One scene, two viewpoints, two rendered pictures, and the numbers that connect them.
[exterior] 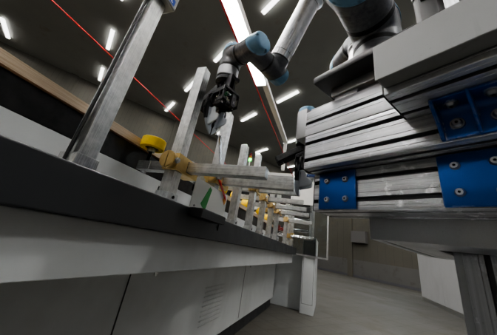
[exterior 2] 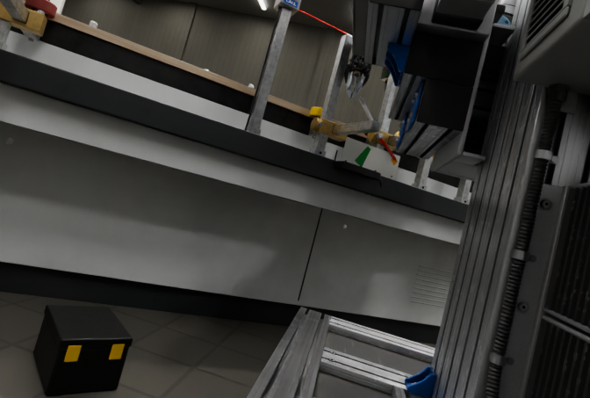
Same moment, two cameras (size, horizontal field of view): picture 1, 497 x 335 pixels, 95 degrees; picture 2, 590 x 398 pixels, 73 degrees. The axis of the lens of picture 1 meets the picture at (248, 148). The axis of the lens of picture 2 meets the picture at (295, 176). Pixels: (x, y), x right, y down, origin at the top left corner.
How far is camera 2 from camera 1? 0.89 m
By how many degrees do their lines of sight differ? 47
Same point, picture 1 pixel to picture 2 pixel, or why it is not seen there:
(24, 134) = (238, 119)
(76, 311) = (282, 230)
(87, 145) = (254, 121)
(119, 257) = (284, 187)
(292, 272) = not seen: outside the picture
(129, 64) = (269, 67)
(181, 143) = (325, 111)
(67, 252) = (255, 177)
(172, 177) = (319, 138)
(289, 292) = not seen: outside the picture
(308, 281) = not seen: outside the picture
